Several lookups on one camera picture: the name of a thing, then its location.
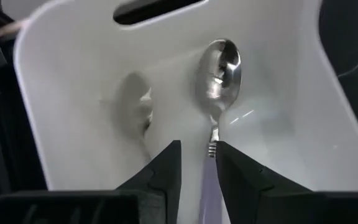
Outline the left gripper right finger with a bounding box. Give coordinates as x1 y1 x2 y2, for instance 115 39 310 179
215 141 358 224

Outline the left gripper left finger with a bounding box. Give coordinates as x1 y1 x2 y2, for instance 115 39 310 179
0 140 183 224

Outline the purple handled spoon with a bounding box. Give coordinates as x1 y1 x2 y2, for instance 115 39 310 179
194 37 242 224

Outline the white plastic bin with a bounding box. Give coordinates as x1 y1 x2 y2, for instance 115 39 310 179
12 0 358 224

